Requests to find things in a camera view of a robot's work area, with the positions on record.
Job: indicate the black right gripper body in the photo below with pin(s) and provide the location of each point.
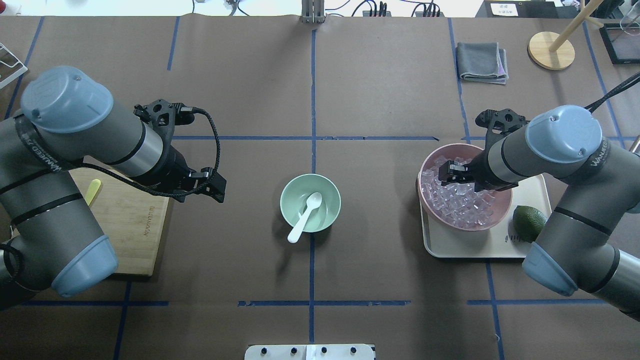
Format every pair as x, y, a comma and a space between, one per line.
481, 170

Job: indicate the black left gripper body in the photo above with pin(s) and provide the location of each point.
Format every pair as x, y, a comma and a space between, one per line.
169, 168

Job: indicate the white plastic spoon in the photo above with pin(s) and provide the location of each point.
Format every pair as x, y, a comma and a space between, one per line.
312, 203

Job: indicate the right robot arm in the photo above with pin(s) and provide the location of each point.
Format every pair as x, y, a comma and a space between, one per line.
572, 252

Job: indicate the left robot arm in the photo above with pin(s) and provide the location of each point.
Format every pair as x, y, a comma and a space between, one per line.
66, 121

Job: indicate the pink bowl of ice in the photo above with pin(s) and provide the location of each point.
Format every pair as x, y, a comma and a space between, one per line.
457, 205

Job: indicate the wooden cutting board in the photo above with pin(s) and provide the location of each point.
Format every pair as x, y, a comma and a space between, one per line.
133, 220

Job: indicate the green lime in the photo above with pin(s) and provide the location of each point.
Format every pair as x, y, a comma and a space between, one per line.
528, 222

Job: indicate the beige tray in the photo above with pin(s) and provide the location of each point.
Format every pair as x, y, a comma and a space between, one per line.
499, 241

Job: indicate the yellow plastic knife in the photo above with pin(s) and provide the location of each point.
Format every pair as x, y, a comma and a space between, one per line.
93, 190

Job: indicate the folded grey cloth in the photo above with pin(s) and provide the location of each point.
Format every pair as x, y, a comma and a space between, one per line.
482, 62

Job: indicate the wooden mug tree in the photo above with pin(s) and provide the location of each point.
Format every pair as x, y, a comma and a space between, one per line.
553, 51

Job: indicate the mirror tray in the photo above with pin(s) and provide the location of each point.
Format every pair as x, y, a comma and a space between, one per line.
622, 43

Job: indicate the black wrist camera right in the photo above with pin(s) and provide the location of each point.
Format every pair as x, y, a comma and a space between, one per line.
500, 124

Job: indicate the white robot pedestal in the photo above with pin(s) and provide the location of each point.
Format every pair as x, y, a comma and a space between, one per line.
332, 351

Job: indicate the aluminium frame post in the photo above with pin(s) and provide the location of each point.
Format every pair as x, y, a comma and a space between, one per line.
313, 11

